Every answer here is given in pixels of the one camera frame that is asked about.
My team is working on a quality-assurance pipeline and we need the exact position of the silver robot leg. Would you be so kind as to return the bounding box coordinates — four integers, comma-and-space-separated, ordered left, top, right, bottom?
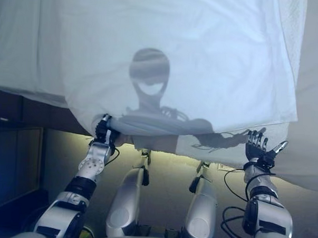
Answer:
105, 147, 150, 238
184, 161, 221, 238

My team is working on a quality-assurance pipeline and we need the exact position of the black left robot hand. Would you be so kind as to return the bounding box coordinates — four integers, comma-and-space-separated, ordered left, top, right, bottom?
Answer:
94, 113, 120, 150

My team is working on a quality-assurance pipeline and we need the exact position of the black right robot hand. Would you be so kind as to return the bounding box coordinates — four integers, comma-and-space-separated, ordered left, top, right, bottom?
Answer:
244, 127, 290, 170

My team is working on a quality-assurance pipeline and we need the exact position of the beige bed runner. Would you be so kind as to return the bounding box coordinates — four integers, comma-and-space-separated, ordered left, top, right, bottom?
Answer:
272, 0, 318, 192

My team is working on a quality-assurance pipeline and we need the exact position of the white bed sheet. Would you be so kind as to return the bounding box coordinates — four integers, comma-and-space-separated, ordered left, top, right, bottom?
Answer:
0, 0, 75, 105

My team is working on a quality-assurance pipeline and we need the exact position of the grey patterned rug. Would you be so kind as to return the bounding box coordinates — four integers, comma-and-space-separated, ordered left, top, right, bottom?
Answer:
217, 163, 245, 172

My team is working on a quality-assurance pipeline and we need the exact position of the silver left robot leg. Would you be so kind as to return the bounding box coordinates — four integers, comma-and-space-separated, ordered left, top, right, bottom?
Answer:
105, 147, 150, 238

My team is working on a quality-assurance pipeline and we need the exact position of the dark brown bed frame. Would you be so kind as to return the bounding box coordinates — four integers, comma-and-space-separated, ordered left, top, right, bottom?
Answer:
0, 87, 98, 137

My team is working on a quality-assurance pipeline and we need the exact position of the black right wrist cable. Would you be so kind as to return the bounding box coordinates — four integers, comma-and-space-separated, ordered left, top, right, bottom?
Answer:
221, 168, 252, 231

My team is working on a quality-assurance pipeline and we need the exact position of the white duvet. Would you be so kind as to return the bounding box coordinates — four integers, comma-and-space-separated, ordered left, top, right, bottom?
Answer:
54, 0, 305, 167

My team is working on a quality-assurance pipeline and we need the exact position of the silver right robot leg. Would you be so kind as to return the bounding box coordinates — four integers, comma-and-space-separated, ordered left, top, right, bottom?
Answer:
184, 161, 221, 238

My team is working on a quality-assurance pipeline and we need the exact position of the brown wooden cabinet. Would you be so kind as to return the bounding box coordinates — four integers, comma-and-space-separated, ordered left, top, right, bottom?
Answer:
0, 125, 45, 199

